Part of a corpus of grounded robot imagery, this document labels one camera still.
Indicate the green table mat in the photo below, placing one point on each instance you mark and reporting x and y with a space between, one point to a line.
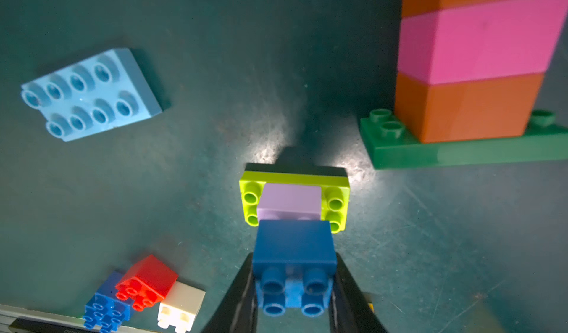
259 84

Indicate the blue lego brick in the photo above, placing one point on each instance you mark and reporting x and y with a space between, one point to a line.
104 308
293 264

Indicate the red lego brick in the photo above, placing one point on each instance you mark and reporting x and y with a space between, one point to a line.
147 282

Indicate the lime green lego plate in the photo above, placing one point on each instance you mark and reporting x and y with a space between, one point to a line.
335 194

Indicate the dark green lego plate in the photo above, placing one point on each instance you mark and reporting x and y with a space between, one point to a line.
392 146

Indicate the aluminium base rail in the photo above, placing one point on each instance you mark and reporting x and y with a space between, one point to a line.
15 319

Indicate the pink lego brick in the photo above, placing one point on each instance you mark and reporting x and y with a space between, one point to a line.
481 41

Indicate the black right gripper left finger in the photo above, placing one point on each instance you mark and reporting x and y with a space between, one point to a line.
237 311

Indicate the cream lego brick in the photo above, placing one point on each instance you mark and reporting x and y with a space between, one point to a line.
180 307

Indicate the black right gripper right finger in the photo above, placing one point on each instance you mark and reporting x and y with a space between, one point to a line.
348 309

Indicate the purple lego brick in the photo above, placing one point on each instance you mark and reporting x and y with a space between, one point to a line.
290 202

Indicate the light blue lego plate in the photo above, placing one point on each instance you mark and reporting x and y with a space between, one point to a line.
100 93

